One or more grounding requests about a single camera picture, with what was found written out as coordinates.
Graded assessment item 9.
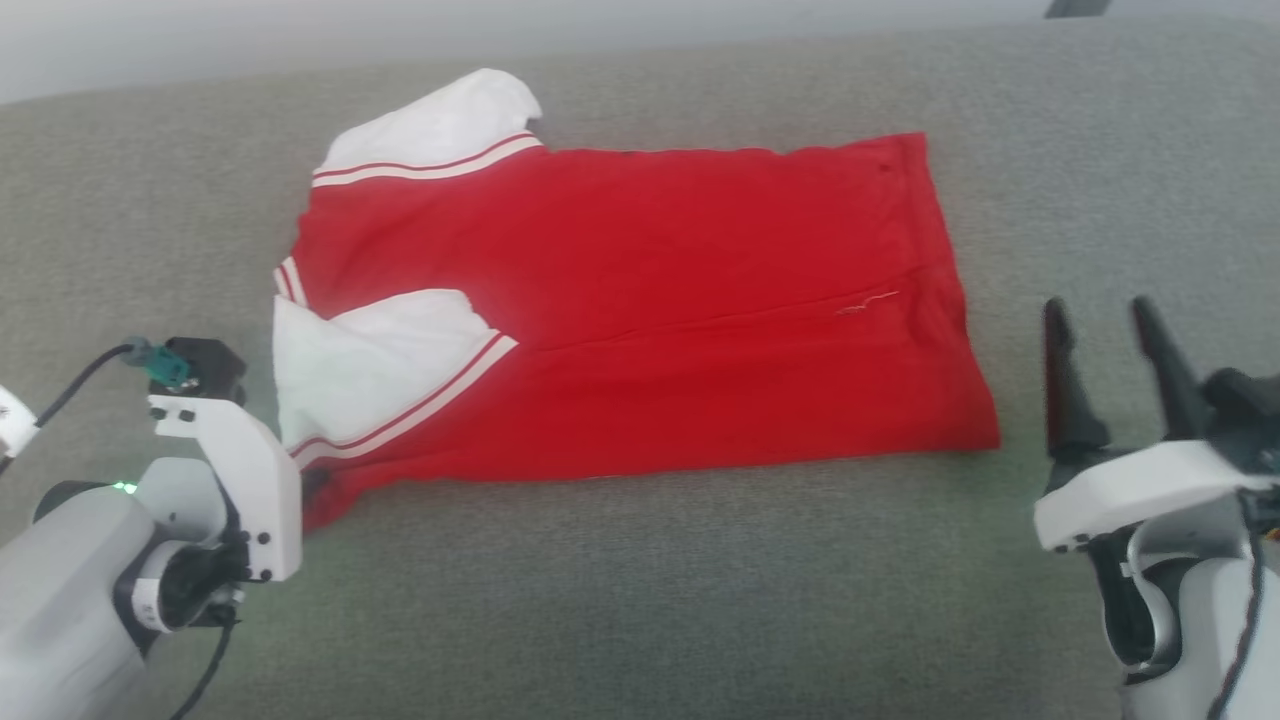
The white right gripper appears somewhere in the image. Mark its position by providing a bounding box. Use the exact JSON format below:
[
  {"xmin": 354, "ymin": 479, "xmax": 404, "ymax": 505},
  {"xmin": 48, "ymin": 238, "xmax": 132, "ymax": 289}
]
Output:
[{"xmin": 1033, "ymin": 295, "xmax": 1280, "ymax": 554}]

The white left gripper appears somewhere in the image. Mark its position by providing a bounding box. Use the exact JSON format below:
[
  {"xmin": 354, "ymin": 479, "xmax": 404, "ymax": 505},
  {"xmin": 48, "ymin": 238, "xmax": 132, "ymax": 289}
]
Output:
[{"xmin": 147, "ymin": 394, "xmax": 304, "ymax": 584}]

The red and white garment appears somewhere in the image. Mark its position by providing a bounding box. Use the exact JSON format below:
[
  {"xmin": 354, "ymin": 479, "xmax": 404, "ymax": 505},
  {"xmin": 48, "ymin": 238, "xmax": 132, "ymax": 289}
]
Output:
[{"xmin": 272, "ymin": 67, "xmax": 1002, "ymax": 532}]

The grey fabric sofa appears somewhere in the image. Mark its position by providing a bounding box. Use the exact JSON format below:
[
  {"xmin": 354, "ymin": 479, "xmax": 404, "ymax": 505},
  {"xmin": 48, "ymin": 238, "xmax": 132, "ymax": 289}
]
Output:
[{"xmin": 0, "ymin": 15, "xmax": 1280, "ymax": 720}]

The teal cable connector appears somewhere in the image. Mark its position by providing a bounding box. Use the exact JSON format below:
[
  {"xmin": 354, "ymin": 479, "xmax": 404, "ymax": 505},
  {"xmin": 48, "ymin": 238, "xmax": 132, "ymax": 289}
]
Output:
[{"xmin": 124, "ymin": 338, "xmax": 192, "ymax": 392}]

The thin black cable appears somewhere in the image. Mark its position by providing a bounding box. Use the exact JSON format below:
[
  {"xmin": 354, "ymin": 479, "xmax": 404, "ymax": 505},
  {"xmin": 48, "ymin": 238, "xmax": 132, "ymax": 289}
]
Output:
[{"xmin": 0, "ymin": 342, "xmax": 237, "ymax": 720}]

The black braided cable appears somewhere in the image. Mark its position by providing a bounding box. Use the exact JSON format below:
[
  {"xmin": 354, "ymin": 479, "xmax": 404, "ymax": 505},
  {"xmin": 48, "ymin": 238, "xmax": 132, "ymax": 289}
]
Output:
[{"xmin": 1205, "ymin": 528, "xmax": 1267, "ymax": 720}]

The white cable tag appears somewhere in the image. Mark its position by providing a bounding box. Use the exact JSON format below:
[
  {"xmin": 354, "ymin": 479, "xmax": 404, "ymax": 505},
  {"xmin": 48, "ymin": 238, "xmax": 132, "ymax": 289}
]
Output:
[{"xmin": 0, "ymin": 385, "xmax": 40, "ymax": 463}]

